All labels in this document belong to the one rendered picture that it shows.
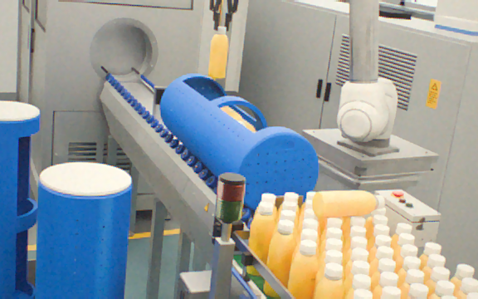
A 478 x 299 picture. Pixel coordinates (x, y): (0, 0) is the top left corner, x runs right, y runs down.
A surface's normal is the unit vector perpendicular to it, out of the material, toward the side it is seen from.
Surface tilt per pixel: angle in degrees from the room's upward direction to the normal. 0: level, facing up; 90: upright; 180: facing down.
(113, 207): 90
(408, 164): 90
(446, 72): 90
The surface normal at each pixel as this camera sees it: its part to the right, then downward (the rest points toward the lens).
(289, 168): 0.37, 0.31
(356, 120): -0.38, 0.34
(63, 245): -0.20, 0.26
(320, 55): -0.87, 0.04
